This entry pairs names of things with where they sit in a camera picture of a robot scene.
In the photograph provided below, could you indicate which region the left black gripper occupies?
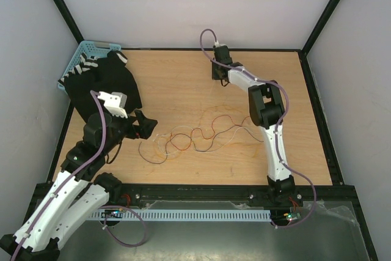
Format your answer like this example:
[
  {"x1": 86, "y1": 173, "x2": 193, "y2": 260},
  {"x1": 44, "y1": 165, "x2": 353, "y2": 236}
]
[{"x1": 101, "y1": 108, "x2": 156, "y2": 155}]

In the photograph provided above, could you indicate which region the orange yellow wire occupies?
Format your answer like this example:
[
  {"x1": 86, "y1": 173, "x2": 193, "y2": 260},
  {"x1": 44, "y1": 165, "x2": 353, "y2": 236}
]
[{"x1": 152, "y1": 105, "x2": 260, "y2": 161}]

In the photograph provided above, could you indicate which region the red wire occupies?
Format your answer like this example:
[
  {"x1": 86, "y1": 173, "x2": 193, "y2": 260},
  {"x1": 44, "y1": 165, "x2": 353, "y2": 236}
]
[{"x1": 166, "y1": 115, "x2": 254, "y2": 152}]

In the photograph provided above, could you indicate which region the white wire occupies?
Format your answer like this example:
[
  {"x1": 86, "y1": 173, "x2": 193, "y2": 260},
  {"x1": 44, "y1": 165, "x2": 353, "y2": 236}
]
[{"x1": 154, "y1": 125, "x2": 260, "y2": 155}]

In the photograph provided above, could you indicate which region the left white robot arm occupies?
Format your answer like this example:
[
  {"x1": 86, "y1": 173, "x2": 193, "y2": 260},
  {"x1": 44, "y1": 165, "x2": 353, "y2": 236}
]
[{"x1": 1, "y1": 109, "x2": 158, "y2": 260}]

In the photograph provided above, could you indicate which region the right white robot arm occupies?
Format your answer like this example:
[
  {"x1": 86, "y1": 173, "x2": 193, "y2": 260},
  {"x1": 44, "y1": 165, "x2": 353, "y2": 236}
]
[{"x1": 212, "y1": 43, "x2": 294, "y2": 205}]

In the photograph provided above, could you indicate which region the striped black white cloth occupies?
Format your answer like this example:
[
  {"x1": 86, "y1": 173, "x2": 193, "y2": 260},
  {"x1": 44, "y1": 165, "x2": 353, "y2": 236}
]
[{"x1": 58, "y1": 50, "x2": 128, "y2": 86}]

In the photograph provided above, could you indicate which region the blue plastic basket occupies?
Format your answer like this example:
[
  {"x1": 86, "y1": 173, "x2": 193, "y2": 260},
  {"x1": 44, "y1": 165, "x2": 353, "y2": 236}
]
[{"x1": 63, "y1": 40, "x2": 122, "y2": 76}]

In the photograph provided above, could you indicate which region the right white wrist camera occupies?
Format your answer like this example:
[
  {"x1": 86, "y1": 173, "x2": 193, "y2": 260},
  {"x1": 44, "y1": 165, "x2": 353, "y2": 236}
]
[{"x1": 213, "y1": 41, "x2": 222, "y2": 48}]

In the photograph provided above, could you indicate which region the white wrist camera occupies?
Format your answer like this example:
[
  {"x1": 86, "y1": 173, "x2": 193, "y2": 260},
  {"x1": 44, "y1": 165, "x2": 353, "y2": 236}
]
[
  {"x1": 98, "y1": 91, "x2": 128, "y2": 119},
  {"x1": 213, "y1": 41, "x2": 222, "y2": 48}
]

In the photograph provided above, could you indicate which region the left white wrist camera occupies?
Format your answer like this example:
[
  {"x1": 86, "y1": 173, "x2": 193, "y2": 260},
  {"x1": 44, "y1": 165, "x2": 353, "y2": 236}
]
[{"x1": 98, "y1": 91, "x2": 128, "y2": 119}]

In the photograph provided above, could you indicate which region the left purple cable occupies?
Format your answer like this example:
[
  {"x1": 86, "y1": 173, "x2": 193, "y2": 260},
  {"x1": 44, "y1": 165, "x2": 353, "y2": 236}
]
[{"x1": 10, "y1": 90, "x2": 150, "y2": 261}]

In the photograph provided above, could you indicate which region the purple cable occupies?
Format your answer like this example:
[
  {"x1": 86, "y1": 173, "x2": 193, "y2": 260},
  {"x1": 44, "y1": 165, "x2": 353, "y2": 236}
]
[
  {"x1": 199, "y1": 29, "x2": 317, "y2": 230},
  {"x1": 10, "y1": 90, "x2": 150, "y2": 261}
]

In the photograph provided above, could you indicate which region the light blue cable duct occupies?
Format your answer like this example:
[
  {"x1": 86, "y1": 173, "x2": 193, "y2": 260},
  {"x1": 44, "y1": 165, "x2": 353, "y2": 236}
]
[{"x1": 87, "y1": 209, "x2": 270, "y2": 222}]

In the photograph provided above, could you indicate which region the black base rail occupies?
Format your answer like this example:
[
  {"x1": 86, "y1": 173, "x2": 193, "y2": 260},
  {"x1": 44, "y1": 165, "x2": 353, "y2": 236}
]
[{"x1": 110, "y1": 183, "x2": 302, "y2": 208}]

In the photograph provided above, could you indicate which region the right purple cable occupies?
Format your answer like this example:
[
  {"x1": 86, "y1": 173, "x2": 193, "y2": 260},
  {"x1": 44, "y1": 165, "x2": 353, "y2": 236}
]
[{"x1": 199, "y1": 29, "x2": 317, "y2": 230}]

